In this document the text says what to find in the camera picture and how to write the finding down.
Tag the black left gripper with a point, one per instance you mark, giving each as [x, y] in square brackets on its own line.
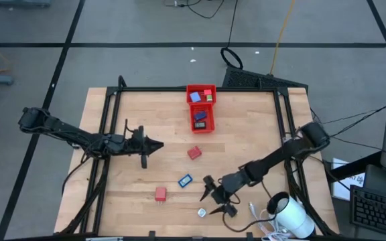
[134, 145]

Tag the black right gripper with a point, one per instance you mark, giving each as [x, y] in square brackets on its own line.
[221, 195]

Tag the small white cube charger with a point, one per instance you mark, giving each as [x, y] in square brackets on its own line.
[202, 213]

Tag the blue framed small display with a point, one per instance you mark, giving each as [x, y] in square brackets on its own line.
[185, 180]

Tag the red wall charger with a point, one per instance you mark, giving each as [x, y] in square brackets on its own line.
[160, 194]
[194, 152]

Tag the black small display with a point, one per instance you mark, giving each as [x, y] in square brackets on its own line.
[200, 125]

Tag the dark blue block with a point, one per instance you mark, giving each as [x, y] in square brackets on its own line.
[200, 116]

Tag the light blue charger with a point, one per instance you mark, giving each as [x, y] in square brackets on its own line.
[195, 97]

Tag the green plug charger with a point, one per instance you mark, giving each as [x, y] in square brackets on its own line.
[209, 98]

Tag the small pink cube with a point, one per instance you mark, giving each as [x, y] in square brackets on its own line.
[207, 92]

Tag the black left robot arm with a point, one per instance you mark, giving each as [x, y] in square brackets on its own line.
[69, 130]

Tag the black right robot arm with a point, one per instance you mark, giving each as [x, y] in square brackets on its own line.
[273, 159]

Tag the black table edge clip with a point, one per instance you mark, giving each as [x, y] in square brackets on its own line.
[151, 233]
[249, 235]

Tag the red plastic bin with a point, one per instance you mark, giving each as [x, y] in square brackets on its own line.
[196, 87]
[201, 107]

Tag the white cylinder black rim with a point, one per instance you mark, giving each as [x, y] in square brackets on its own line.
[293, 216]

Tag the black perforated case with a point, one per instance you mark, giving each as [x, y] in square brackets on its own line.
[246, 78]

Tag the white paper sheet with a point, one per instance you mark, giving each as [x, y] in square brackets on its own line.
[342, 190]

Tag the black side desk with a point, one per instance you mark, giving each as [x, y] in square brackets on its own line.
[354, 164]

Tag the black keyboard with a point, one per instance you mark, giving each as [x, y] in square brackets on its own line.
[377, 209]

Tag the black metal table frame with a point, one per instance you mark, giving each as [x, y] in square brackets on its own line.
[246, 89]

